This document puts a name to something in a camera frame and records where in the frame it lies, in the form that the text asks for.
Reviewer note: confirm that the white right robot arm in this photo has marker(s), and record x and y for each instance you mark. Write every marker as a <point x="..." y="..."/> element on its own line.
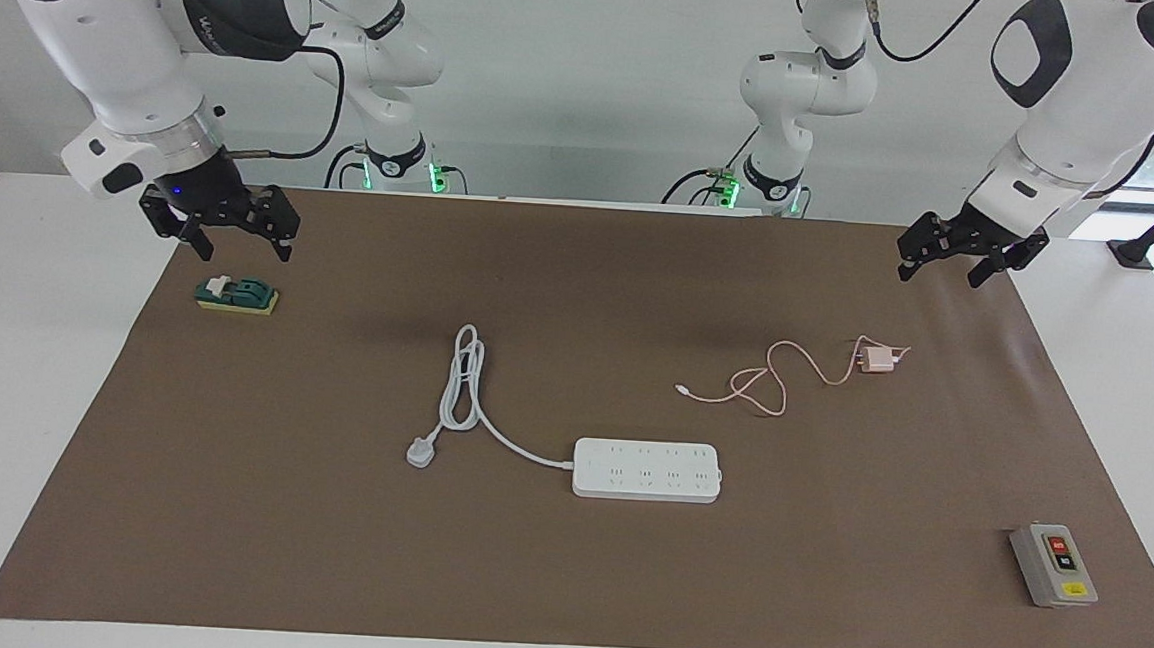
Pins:
<point x="103" y="45"/>

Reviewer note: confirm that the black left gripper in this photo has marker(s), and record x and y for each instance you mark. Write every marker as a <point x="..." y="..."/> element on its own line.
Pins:
<point x="983" y="234"/>

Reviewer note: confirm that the grey on-off switch box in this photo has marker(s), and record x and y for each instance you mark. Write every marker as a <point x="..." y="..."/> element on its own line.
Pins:
<point x="1042" y="578"/>

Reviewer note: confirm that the green terminal block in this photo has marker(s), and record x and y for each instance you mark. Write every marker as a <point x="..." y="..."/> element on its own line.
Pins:
<point x="238" y="295"/>

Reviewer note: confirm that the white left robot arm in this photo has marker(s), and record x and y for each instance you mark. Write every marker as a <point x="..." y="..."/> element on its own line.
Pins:
<point x="1071" y="104"/>

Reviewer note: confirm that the brown table mat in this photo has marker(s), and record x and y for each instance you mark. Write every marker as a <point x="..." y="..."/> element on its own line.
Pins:
<point x="561" y="584"/>

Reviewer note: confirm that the pink charger plug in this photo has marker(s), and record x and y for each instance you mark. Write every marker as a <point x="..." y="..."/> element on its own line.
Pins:
<point x="875" y="360"/>

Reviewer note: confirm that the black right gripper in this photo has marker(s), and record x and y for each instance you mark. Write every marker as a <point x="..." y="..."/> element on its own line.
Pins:
<point x="204" y="196"/>

